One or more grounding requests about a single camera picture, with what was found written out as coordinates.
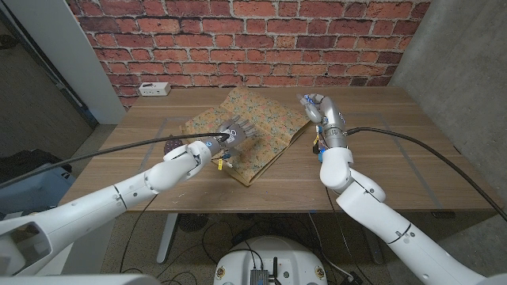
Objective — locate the grey table leg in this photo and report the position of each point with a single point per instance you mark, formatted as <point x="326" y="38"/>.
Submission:
<point x="374" y="253"/>

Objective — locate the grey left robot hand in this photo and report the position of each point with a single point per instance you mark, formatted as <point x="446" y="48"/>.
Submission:
<point x="233" y="132"/>

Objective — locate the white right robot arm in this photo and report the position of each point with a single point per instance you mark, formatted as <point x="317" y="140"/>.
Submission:
<point x="376" y="217"/>

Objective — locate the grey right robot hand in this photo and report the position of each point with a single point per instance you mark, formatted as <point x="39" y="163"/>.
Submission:
<point x="332" y="118"/>

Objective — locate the red brick printed backdrop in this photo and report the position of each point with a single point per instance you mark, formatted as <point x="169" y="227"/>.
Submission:
<point x="237" y="39"/>

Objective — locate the black cloth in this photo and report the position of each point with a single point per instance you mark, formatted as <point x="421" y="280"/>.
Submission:
<point x="27" y="158"/>

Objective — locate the dark purple table sticker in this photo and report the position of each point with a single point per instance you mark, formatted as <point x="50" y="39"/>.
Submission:
<point x="172" y="145"/>

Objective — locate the white table leg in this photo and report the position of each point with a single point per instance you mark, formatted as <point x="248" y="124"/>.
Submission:
<point x="166" y="237"/>

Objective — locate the brown gridded floral wrapping paper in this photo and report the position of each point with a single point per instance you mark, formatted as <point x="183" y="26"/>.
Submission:
<point x="273" y="122"/>

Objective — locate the small grey electronics box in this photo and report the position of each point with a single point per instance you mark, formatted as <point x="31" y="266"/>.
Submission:
<point x="259" y="277"/>

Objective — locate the white robot torso base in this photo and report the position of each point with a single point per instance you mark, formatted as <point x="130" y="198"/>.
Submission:
<point x="277" y="253"/>

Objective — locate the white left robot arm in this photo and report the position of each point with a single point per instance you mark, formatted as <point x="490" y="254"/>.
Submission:
<point x="99" y="206"/>

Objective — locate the white power strip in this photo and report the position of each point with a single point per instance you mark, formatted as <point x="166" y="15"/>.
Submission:
<point x="154" y="89"/>

